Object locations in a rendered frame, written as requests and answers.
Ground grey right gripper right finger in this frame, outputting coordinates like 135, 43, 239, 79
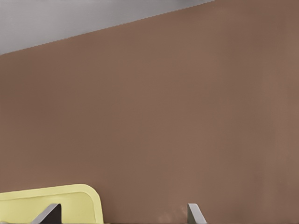
187, 203, 207, 224

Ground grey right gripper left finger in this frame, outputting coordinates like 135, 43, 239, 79
33, 203, 62, 224

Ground pale yellow tray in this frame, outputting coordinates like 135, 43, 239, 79
0, 183, 104, 224

